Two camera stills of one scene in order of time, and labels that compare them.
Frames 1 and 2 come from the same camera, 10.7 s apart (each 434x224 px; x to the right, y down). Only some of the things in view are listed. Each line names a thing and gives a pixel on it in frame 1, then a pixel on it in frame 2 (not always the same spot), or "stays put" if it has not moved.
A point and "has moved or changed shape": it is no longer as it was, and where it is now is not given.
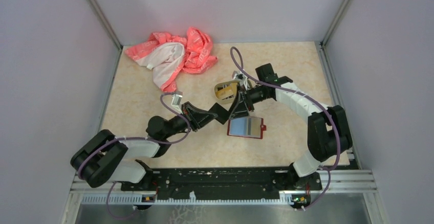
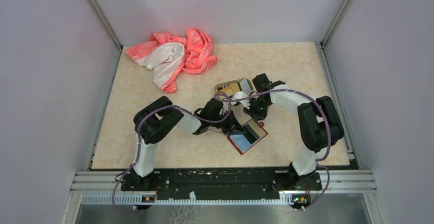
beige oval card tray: [225, 92] stays put
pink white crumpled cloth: [169, 56] stays put
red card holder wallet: [246, 127] has moved or changed shape
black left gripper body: [193, 127] -> [227, 125]
